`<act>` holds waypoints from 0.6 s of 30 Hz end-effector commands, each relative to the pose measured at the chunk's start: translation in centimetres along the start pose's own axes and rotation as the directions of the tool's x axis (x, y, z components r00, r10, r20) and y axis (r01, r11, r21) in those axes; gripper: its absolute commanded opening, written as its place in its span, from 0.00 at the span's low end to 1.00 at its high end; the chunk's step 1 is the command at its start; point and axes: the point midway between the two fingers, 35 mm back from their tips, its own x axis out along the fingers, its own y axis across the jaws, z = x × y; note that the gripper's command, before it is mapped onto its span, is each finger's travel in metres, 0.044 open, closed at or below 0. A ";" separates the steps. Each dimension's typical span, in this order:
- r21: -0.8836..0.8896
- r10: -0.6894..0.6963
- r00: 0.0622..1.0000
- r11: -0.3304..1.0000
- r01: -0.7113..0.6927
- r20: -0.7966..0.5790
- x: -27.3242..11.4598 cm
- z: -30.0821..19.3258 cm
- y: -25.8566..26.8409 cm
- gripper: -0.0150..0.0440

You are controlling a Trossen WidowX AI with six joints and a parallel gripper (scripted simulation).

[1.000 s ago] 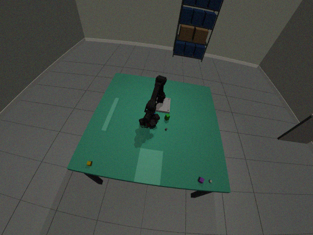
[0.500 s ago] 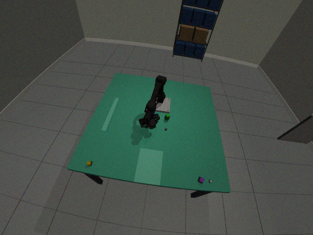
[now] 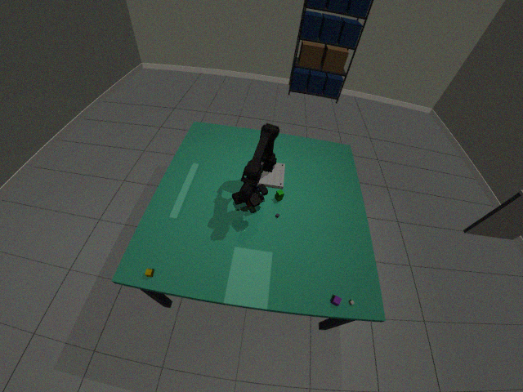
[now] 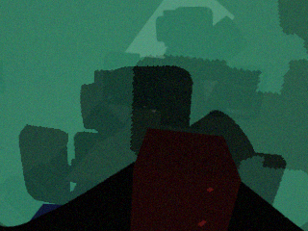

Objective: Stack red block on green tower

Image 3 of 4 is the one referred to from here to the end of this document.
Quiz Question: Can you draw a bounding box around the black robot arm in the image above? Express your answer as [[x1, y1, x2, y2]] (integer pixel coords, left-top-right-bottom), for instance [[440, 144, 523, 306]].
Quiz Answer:
[[238, 123, 280, 207]]

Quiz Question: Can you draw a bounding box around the purple cube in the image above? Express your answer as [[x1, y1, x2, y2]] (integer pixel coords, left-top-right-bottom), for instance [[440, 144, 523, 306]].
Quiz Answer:
[[331, 295, 342, 306]]

